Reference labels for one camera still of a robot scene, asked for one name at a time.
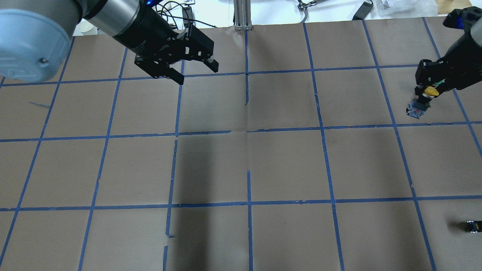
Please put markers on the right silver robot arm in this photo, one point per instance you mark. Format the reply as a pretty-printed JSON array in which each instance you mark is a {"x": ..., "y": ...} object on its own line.
[{"x": 460, "y": 67}]

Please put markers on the black power adapter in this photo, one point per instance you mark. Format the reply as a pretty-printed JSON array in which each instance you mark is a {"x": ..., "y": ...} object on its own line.
[{"x": 188, "y": 16}]

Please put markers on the white paper cup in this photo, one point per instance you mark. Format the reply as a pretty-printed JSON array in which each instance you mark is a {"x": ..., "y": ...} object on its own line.
[{"x": 86, "y": 28}]

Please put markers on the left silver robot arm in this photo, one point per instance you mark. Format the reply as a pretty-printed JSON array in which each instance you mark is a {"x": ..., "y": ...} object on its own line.
[{"x": 35, "y": 36}]

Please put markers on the aluminium frame post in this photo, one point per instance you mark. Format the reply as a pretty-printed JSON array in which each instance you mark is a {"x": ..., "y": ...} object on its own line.
[{"x": 242, "y": 15}]

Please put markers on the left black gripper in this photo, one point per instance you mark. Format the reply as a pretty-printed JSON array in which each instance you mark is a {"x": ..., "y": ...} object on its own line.
[{"x": 146, "y": 31}]

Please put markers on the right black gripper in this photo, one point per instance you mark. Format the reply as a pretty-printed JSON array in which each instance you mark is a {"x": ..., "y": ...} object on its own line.
[{"x": 456, "y": 64}]

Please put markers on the yellow push button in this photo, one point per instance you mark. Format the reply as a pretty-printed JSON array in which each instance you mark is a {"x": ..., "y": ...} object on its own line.
[{"x": 421, "y": 102}]

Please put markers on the small black switch block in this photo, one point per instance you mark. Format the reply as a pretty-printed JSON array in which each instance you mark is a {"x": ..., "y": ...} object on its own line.
[{"x": 474, "y": 226}]

